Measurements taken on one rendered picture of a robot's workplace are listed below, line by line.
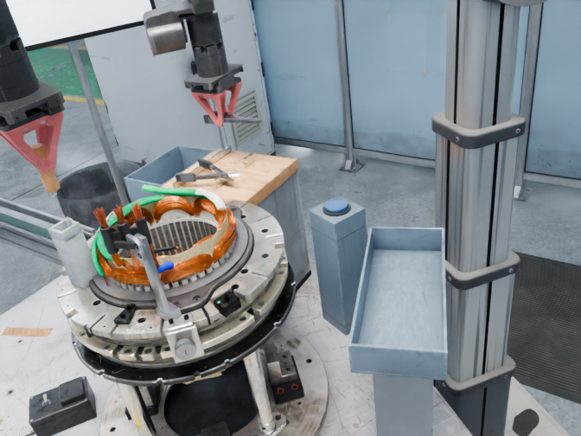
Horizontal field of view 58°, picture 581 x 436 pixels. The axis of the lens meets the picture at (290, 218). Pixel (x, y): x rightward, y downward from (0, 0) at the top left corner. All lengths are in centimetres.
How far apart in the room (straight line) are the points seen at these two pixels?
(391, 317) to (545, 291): 173
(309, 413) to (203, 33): 66
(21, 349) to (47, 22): 92
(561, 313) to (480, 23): 167
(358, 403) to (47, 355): 64
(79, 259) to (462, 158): 57
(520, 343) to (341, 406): 131
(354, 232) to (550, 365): 130
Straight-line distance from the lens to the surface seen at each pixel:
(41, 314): 133
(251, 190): 95
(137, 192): 111
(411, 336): 68
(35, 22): 172
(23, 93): 64
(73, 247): 73
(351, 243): 92
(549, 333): 221
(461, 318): 100
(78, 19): 173
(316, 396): 92
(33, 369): 119
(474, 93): 82
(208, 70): 98
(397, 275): 77
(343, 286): 96
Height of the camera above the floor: 150
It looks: 31 degrees down
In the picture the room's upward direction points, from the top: 9 degrees counter-clockwise
